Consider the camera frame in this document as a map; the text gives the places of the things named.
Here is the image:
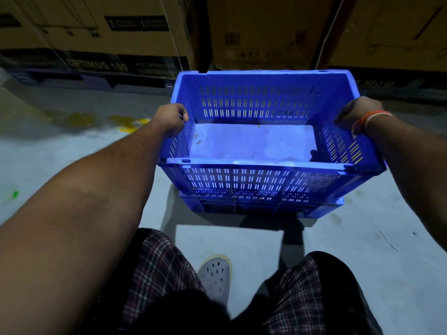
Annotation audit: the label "person's left hand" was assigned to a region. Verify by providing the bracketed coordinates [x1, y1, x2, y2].
[152, 103, 189, 138]

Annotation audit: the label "person's right hand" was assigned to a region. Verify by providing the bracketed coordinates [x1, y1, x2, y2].
[333, 96, 383, 135]

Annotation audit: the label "blue crate with solid bottom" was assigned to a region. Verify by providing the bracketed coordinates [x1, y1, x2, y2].
[157, 68, 387, 203]

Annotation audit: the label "blue crate with lattice bottom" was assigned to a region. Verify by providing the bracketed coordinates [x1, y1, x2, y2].
[178, 190, 345, 220]

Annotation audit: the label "person's left forearm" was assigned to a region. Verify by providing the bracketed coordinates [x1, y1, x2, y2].
[0, 120, 175, 335]

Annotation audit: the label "person's right forearm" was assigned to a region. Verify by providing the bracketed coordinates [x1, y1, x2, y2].
[365, 113, 447, 254]

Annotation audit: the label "person's left grey clog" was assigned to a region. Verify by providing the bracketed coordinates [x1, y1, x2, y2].
[197, 255, 233, 308]

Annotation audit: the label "orange wristband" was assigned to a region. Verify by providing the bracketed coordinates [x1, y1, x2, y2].
[351, 110, 394, 136]

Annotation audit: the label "large cardboard box louvre print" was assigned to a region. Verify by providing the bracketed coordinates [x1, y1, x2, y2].
[0, 0, 198, 80]

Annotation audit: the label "dark blue pallet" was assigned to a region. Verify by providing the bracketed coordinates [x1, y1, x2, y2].
[7, 67, 175, 89]

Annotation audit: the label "dark plaid trousers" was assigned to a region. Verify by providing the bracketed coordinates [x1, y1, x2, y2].
[83, 228, 385, 335]

